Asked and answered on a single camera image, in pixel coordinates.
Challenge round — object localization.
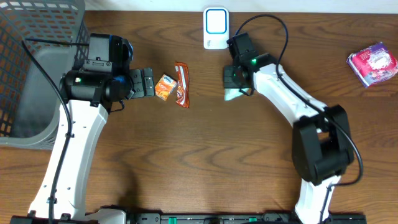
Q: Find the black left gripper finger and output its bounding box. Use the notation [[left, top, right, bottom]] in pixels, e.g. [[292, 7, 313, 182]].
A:
[[129, 69, 145, 99], [142, 68, 155, 96]]

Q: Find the teal snack packet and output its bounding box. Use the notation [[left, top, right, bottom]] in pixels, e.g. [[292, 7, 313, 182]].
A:
[[224, 88, 249, 101]]

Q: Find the orange small box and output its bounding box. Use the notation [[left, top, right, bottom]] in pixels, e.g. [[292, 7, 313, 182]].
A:
[[155, 74, 177, 101]]

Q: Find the red orange snack wrapper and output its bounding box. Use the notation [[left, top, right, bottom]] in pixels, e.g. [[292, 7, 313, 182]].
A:
[[175, 62, 190, 108]]

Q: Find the purple snack package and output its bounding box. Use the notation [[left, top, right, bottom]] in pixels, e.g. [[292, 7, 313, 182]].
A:
[[346, 42, 397, 88]]

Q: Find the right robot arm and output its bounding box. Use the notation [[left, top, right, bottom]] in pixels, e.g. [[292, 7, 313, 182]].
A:
[[223, 33, 354, 223]]

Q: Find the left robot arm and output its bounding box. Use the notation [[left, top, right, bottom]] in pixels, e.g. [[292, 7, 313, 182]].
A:
[[11, 34, 155, 223]]

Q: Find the white barcode scanner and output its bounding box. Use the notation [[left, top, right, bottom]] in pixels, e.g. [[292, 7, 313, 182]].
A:
[[203, 7, 229, 50]]

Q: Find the grey plastic basket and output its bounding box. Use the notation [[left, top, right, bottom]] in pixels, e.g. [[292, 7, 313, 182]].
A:
[[1, 0, 90, 150]]

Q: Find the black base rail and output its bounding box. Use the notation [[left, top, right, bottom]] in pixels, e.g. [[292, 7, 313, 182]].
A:
[[9, 206, 367, 224]]

